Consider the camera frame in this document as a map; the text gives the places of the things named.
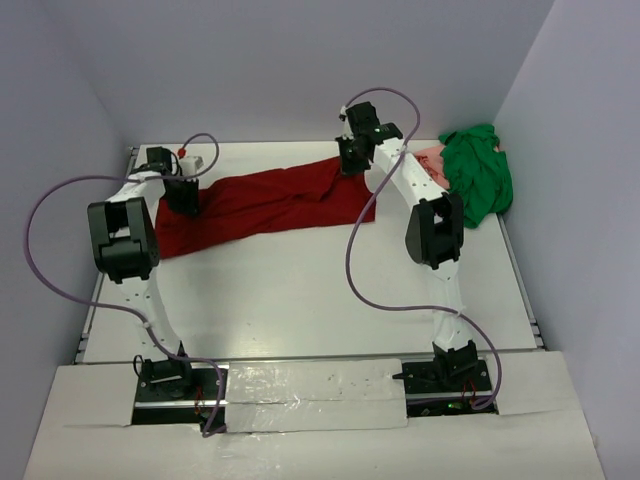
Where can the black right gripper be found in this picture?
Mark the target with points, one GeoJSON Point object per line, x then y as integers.
{"type": "Point", "coordinates": [347, 166]}

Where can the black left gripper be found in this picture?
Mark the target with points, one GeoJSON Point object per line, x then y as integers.
{"type": "Point", "coordinates": [192, 206]}

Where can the red t shirt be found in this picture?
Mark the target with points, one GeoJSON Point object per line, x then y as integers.
{"type": "Point", "coordinates": [233, 208]}

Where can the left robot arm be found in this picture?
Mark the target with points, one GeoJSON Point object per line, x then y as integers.
{"type": "Point", "coordinates": [126, 250]}

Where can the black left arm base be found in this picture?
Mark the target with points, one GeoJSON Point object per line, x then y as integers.
{"type": "Point", "coordinates": [173, 392]}

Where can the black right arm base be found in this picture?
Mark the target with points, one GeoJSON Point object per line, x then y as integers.
{"type": "Point", "coordinates": [426, 395]}

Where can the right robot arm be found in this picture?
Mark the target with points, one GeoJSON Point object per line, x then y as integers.
{"type": "Point", "coordinates": [434, 235]}

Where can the pink t shirt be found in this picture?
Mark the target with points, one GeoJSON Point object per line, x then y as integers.
{"type": "Point", "coordinates": [435, 167]}

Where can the green t shirt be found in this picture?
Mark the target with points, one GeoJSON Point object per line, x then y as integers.
{"type": "Point", "coordinates": [477, 207]}

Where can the white taped cover plate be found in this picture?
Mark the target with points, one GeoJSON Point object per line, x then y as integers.
{"type": "Point", "coordinates": [283, 397]}

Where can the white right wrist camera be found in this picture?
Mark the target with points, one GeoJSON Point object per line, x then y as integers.
{"type": "Point", "coordinates": [346, 130]}

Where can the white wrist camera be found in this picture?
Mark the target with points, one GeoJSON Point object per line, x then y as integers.
{"type": "Point", "coordinates": [346, 130]}
{"type": "Point", "coordinates": [188, 165]}

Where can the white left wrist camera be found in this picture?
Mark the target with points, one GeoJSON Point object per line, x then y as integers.
{"type": "Point", "coordinates": [188, 165]}

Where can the aluminium table frame rail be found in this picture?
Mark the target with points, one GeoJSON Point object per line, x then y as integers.
{"type": "Point", "coordinates": [540, 344]}

